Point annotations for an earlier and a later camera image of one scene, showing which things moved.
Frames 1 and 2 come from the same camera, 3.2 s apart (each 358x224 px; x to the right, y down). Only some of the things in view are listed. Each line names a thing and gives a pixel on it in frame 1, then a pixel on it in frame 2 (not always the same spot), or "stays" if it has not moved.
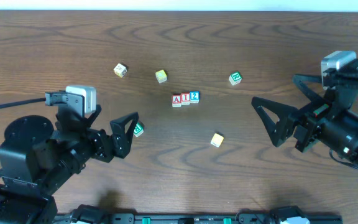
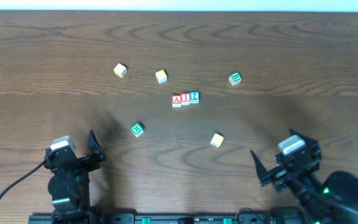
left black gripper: x=105 y=144 to x=81 y=160
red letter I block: x=185 y=98 stays
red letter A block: x=176 y=101 stays
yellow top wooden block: x=161 y=76 stays
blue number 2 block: x=194 y=97 stays
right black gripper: x=303 y=125 to x=278 y=173
